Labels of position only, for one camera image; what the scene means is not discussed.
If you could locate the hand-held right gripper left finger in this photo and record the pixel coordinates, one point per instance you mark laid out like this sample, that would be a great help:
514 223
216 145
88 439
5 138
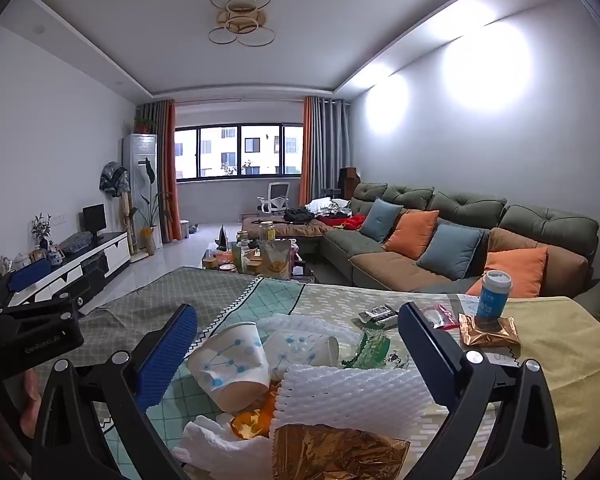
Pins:
167 355

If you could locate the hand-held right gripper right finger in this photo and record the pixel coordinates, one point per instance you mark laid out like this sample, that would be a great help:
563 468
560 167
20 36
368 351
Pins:
425 347

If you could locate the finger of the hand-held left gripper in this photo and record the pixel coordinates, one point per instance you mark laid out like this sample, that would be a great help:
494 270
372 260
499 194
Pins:
30 273
55 302

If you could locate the gold foil snack wrapper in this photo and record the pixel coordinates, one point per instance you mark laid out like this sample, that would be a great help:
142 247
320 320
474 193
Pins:
330 455
490 336

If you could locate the orange peel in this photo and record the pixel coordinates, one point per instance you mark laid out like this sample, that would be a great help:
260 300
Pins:
252 422

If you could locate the person's left hand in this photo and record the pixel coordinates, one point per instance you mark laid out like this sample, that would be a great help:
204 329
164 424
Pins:
30 390

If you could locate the blue and white porcelain jar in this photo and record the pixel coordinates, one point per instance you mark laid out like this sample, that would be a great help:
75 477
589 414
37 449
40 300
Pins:
56 256

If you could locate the red plastic packet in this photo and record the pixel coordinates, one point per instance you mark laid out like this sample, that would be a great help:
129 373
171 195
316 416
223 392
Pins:
437 316

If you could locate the small plant in dark vase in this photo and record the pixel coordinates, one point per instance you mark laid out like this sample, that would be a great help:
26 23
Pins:
41 227

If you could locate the dark green snack wrapper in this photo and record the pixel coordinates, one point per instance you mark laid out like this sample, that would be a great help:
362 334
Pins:
372 352

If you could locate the blue patterned pouch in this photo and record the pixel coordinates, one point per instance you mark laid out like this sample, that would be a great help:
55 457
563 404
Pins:
75 244

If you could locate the black and white wrapper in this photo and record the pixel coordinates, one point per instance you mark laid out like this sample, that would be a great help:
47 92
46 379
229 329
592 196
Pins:
377 316

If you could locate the large dotted paper cup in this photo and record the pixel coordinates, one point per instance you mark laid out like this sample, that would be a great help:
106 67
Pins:
230 360

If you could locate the patterned tablecloth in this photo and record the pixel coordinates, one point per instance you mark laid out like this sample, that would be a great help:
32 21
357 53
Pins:
205 300

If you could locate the white and black tv cabinet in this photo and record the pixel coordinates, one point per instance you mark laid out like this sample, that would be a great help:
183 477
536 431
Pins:
115 255

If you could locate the large white foam net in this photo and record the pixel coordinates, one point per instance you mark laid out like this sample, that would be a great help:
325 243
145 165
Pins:
355 395

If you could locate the black monitor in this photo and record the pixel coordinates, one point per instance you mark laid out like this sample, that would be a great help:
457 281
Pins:
94 217

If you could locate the blue lidded cup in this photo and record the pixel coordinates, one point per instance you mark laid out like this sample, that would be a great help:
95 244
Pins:
494 295

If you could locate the large blue cushion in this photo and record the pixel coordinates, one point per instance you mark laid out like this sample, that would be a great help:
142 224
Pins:
450 252

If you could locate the white crumpled tissue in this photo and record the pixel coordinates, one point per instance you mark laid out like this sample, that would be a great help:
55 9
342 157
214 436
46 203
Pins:
215 447

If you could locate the wooden stand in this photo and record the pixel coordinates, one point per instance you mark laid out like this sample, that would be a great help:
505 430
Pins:
126 220

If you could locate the tall plant in yellow vase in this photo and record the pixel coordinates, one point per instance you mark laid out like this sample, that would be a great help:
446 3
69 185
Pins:
149 240

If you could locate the orange cushion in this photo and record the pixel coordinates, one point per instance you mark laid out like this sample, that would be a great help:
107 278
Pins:
515 272
412 235

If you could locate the small dotted paper cup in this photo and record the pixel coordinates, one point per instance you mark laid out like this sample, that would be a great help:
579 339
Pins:
300 352

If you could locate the small white stool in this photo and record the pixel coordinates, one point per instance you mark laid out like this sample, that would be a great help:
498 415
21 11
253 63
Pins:
185 230

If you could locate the small blue cushion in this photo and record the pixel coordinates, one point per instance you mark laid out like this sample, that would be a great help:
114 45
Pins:
380 220

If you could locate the red cloth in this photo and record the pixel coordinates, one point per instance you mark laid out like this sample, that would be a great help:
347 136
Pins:
350 222

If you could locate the green and brown sofa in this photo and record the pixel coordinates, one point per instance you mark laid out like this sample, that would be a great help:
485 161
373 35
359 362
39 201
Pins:
460 205

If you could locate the dark coffee table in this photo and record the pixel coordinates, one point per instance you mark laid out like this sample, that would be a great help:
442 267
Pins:
300 267

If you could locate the glass jar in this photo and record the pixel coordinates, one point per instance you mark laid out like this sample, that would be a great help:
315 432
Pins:
266 231

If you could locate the white standing air conditioner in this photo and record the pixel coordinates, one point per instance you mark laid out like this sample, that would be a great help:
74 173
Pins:
140 155

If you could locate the orange curtain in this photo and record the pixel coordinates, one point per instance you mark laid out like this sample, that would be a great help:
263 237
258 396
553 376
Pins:
307 150
172 175

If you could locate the dark wooden cabinet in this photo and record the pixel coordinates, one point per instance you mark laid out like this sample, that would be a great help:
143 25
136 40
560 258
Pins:
349 182

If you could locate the red-potted plant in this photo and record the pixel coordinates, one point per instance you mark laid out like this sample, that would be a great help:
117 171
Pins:
144 125

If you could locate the white office chair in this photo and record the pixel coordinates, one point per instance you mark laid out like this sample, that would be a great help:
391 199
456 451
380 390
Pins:
275 197

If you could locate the grey curtain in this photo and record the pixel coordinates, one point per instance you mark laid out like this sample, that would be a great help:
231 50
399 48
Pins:
150 115
332 145

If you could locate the window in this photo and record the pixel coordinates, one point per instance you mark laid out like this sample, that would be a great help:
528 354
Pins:
215 152

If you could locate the gold picture frame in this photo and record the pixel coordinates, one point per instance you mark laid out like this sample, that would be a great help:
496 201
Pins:
39 256

